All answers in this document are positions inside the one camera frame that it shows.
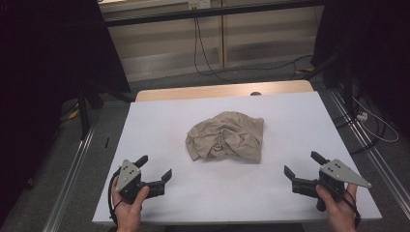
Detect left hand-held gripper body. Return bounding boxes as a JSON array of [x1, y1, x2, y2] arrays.
[[115, 159, 167, 205]]

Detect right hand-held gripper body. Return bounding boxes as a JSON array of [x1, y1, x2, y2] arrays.
[[291, 158, 372, 213]]

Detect beige pants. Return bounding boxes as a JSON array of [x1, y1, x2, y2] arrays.
[[185, 110, 265, 164]]

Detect person's left hand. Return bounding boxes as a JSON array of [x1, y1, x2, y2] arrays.
[[111, 175, 151, 228]]

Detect person's right hand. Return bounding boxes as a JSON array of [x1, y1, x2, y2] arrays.
[[314, 183, 359, 228]]

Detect white table mat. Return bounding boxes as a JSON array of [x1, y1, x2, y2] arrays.
[[92, 91, 383, 225]]

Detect black metal stand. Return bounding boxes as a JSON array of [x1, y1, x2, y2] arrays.
[[302, 47, 357, 114], [75, 82, 133, 141]]

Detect wooden table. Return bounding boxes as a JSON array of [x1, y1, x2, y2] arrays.
[[134, 79, 315, 102]]

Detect black curtain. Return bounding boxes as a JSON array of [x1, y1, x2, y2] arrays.
[[0, 0, 132, 223], [312, 0, 410, 137]]

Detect black horizontal bar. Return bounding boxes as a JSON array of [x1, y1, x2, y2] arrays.
[[103, 0, 325, 28]]

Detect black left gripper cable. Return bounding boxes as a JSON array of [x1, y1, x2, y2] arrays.
[[107, 166, 130, 226]]

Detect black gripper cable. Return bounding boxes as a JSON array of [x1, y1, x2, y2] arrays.
[[328, 182, 362, 228], [107, 166, 130, 226]]

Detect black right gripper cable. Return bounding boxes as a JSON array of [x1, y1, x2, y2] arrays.
[[328, 182, 362, 228]]

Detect aluminium floor rail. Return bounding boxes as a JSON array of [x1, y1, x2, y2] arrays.
[[328, 87, 410, 211], [42, 126, 97, 232]]

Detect black floor cable bundle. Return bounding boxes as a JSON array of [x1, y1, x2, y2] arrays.
[[333, 95, 389, 157]]

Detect white floor cable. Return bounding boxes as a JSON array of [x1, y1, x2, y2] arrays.
[[351, 96, 400, 144]]

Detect black hanging cable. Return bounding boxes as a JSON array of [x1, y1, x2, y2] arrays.
[[194, 16, 314, 81], [192, 16, 240, 85]]

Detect white wall socket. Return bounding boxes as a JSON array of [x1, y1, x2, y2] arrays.
[[188, 0, 213, 11]]

